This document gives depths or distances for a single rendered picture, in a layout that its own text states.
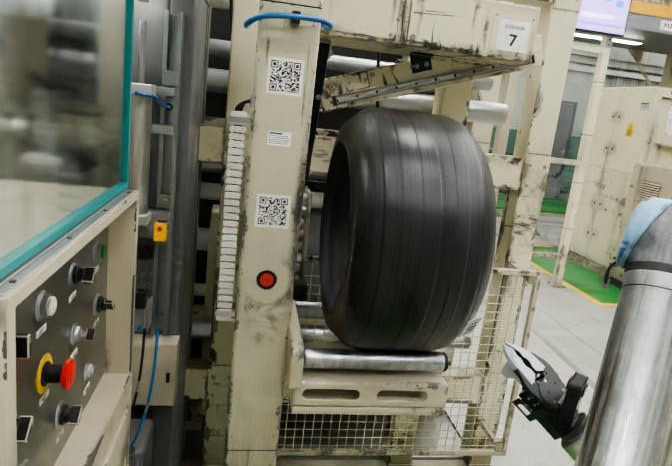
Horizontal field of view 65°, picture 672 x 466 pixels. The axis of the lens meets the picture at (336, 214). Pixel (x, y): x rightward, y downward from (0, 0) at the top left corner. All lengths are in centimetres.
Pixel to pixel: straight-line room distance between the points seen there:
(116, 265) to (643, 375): 88
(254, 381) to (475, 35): 105
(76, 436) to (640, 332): 86
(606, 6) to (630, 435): 474
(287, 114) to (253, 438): 78
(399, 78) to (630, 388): 107
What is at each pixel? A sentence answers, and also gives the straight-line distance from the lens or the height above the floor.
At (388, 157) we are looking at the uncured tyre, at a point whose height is 137.
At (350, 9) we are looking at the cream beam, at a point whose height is 171.
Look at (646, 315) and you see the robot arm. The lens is 84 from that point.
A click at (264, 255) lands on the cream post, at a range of 119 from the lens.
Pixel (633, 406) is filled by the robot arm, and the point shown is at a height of 113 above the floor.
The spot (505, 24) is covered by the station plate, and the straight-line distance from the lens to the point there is 157.
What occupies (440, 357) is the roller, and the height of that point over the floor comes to 92.
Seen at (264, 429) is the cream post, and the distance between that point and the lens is 139.
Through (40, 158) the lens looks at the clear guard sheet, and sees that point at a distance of 66.
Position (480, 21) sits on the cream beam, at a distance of 154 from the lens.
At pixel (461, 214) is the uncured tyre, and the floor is 128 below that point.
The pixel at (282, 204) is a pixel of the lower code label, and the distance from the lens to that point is 117.
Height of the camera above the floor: 146
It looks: 12 degrees down
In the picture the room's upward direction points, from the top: 7 degrees clockwise
